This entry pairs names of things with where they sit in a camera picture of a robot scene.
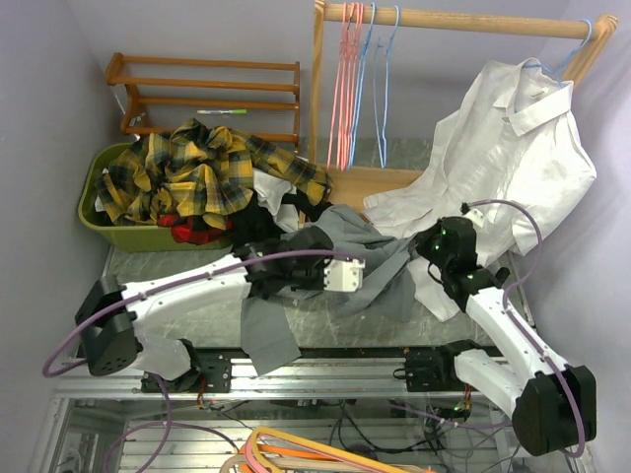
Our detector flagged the aluminium mounting rail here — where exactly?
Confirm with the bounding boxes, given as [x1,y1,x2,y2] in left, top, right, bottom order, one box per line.
[53,344,543,400]

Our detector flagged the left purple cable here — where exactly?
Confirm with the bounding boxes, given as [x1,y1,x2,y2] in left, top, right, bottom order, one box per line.
[41,248,369,473]

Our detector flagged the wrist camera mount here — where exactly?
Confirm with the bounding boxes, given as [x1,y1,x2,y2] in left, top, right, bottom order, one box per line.
[460,202,485,230]
[323,259,365,293]

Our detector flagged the white garment in pile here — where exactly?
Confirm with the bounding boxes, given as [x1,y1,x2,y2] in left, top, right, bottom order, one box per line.
[253,169,300,233]

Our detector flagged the pink wire hangers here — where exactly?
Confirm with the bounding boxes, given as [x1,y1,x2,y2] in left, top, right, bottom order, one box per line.
[326,2,365,170]

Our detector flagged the blue hanger holding white shirt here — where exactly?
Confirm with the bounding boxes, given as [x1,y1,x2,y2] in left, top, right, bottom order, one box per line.
[522,19,594,88]

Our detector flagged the green white pen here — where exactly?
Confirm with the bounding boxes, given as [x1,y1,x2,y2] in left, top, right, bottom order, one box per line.
[196,108,247,115]

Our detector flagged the grey button shirt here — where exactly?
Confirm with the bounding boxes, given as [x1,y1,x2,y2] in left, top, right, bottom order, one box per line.
[241,205,415,375]

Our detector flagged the wooden shoe rack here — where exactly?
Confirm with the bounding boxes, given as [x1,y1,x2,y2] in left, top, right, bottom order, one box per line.
[105,52,301,151]

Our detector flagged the white hanging shirt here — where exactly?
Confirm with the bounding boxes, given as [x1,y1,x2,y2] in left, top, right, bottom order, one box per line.
[363,57,598,323]

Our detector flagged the green laundry basket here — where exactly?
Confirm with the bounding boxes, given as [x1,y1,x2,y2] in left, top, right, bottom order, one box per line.
[77,142,236,254]

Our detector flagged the orange pink hangers below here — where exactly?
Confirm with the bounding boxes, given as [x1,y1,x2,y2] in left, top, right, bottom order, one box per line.
[220,427,435,473]

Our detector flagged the yellow plaid shirt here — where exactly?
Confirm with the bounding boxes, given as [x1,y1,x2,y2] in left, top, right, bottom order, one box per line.
[95,118,332,229]

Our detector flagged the wooden clothes rack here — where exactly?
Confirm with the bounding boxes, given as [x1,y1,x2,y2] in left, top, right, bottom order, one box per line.
[309,1,618,212]

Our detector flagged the red garment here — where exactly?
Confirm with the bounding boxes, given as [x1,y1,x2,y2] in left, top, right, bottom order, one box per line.
[157,214,232,245]

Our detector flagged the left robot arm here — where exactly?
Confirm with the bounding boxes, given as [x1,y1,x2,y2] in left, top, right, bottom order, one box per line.
[75,227,333,391]

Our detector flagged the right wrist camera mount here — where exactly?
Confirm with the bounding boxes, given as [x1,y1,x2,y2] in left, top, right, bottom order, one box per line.
[460,202,485,230]

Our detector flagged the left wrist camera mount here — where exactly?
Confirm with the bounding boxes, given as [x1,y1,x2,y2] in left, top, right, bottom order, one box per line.
[323,259,365,293]

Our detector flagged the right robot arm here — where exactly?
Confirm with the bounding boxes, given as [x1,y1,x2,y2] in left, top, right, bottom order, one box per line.
[414,217,596,456]

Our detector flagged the black garment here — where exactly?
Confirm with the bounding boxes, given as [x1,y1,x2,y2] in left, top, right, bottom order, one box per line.
[228,190,332,250]

